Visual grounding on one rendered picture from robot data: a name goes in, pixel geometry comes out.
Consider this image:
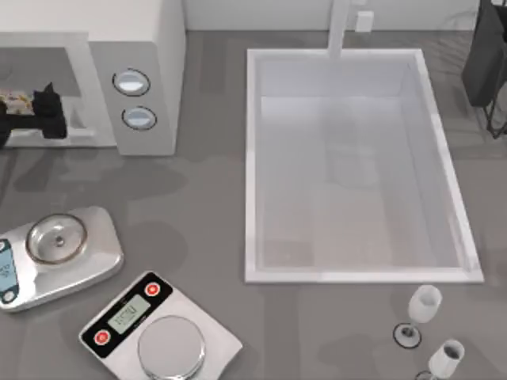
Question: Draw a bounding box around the beige patterned packet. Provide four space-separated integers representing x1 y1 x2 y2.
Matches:
0 88 36 117

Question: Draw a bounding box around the round microwave knob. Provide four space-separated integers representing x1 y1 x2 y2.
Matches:
112 67 152 97
120 105 158 131

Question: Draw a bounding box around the pale microwave oven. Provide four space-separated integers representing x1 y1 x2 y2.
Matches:
0 0 187 158

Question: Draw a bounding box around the silver scale with blue display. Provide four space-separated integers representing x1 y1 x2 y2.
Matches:
0 205 125 314

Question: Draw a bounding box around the silver scale with red buttons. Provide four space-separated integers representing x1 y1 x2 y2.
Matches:
78 270 244 380

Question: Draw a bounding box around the tall white tap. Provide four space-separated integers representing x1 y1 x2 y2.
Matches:
326 0 368 61

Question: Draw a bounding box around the white sink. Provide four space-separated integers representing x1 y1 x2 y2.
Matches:
243 47 486 286

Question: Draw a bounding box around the white wine glass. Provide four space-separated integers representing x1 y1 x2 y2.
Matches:
413 338 466 380
392 283 443 350

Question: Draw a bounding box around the black metal rack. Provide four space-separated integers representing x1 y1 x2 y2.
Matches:
460 0 507 140

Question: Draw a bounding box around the white wall socket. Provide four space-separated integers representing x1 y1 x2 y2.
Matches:
356 10 375 33

